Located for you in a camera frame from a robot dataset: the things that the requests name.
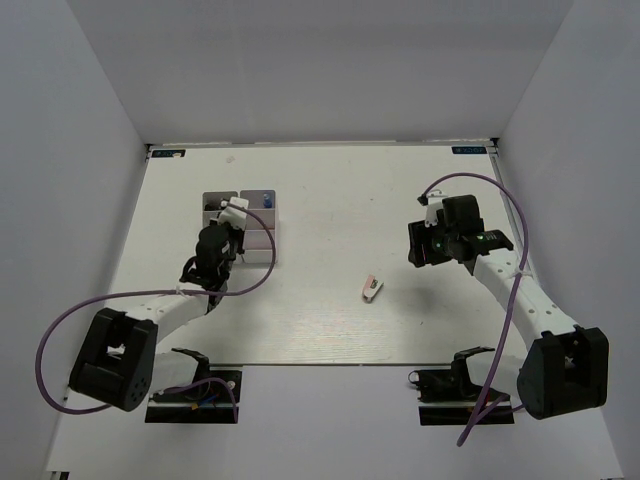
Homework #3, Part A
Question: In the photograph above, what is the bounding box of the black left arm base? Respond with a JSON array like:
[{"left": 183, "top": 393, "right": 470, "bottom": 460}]
[{"left": 145, "top": 348, "right": 243, "bottom": 424}]

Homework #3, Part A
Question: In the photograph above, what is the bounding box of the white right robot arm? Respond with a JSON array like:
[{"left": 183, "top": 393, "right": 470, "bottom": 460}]
[{"left": 408, "top": 193, "right": 609, "bottom": 420}]

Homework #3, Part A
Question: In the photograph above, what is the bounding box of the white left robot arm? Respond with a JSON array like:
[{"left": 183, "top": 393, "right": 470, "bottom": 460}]
[{"left": 69, "top": 222, "right": 244, "bottom": 412}]

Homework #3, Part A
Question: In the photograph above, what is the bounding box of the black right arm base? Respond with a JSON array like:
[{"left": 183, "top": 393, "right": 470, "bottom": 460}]
[{"left": 407, "top": 347, "right": 522, "bottom": 427}]

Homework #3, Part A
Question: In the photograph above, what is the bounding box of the white right organizer tray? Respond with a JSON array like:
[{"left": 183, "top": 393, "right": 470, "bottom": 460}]
[{"left": 240, "top": 189, "right": 279, "bottom": 265}]

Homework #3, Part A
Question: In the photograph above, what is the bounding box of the white organizer tray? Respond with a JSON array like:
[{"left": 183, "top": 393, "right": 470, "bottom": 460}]
[
  {"left": 202, "top": 190, "right": 243, "bottom": 266},
  {"left": 240, "top": 189, "right": 279, "bottom": 265}
]

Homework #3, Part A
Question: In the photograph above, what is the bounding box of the white left organizer tray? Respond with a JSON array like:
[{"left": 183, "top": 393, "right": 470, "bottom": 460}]
[{"left": 202, "top": 190, "right": 243, "bottom": 266}]

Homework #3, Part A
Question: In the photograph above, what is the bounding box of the right corner label sticker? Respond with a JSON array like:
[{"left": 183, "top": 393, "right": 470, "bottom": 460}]
[{"left": 451, "top": 145, "right": 487, "bottom": 155}]

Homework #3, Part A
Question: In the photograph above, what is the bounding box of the corner label sticker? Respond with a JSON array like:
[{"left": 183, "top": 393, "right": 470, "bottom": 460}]
[
  {"left": 150, "top": 149, "right": 186, "bottom": 158},
  {"left": 451, "top": 145, "right": 487, "bottom": 155}
]

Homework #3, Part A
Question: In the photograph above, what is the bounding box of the left corner label sticker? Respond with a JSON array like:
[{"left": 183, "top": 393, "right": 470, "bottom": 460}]
[{"left": 150, "top": 149, "right": 186, "bottom": 158}]

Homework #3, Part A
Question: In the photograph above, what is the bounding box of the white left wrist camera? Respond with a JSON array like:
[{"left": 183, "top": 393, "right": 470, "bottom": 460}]
[{"left": 217, "top": 196, "right": 249, "bottom": 231}]

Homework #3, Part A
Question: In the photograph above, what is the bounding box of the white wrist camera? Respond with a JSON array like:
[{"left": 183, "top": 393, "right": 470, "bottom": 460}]
[
  {"left": 417, "top": 189, "right": 447, "bottom": 227},
  {"left": 217, "top": 196, "right": 249, "bottom": 231}
]

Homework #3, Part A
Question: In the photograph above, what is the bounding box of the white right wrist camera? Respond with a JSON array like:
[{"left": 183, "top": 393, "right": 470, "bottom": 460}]
[{"left": 417, "top": 189, "right": 447, "bottom": 227}]

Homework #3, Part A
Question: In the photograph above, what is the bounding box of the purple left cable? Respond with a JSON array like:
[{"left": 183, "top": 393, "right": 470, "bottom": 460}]
[{"left": 35, "top": 209, "right": 277, "bottom": 415}]

